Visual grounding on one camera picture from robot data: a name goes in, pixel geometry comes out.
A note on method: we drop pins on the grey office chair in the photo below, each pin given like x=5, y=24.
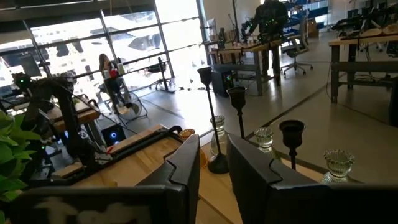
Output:
x=295, y=49

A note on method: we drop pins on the black computer tower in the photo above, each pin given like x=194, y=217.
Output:
x=222, y=82

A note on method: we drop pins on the tall black metal candlestick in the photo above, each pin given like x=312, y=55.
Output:
x=218, y=165

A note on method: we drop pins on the wooden workbench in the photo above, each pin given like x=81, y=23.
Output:
x=84, y=115

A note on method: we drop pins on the green artificial plant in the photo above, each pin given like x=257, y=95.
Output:
x=12, y=155

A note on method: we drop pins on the amber glass candle holder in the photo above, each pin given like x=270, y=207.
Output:
x=186, y=133

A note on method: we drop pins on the short black metal candlestick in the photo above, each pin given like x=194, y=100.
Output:
x=292, y=133

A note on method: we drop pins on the wooden background table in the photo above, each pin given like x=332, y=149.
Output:
x=242, y=48

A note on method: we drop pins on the black monitor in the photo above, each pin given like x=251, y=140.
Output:
x=29, y=65

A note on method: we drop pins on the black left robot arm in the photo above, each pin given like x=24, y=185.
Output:
x=66, y=118

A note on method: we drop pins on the clear glass candle holder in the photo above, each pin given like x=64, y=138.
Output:
x=264, y=137
x=339, y=165
x=222, y=138

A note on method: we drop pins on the wooden desk with black legs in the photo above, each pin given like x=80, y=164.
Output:
x=357, y=67

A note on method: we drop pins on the raised wooden shelf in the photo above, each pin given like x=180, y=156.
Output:
x=217, y=189

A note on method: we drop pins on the person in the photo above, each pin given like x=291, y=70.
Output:
x=107, y=67
x=270, y=21

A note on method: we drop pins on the medium black metal candlestick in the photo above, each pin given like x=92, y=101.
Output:
x=237, y=98

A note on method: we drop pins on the black aluminium table frame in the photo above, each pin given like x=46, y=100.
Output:
x=140, y=144

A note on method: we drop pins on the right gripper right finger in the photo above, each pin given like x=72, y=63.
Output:
x=248, y=174

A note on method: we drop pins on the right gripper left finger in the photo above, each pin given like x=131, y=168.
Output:
x=186, y=174

